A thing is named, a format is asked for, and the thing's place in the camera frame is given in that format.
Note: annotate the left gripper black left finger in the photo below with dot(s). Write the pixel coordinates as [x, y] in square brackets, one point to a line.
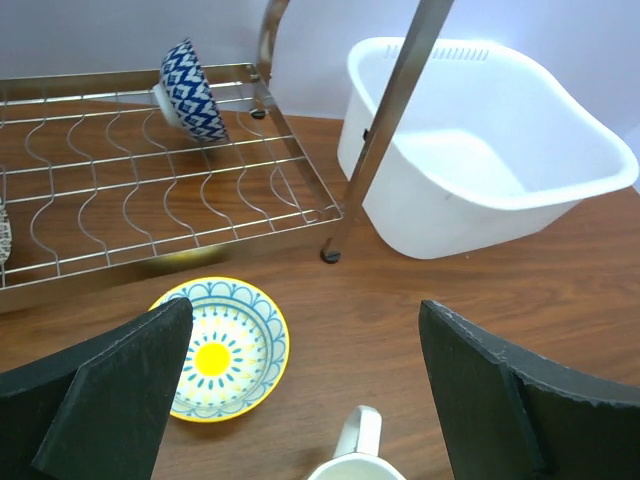
[97, 409]

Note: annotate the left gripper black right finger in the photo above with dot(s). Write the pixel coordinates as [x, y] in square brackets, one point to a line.
[508, 413]

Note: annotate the white plastic bin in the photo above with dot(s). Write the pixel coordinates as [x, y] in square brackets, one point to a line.
[490, 148]

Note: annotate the yellow blue patterned saucer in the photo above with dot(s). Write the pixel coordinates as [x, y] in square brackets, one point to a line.
[238, 351]

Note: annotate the white ceramic mug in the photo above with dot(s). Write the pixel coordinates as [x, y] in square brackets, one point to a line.
[356, 455]

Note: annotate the grey patterned bowl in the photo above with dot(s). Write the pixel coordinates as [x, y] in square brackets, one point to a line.
[4, 235]

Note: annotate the stainless steel dish rack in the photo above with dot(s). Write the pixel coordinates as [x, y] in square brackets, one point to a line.
[99, 191]

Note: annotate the blue white patterned bowl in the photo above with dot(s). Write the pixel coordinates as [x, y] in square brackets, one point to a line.
[184, 95]

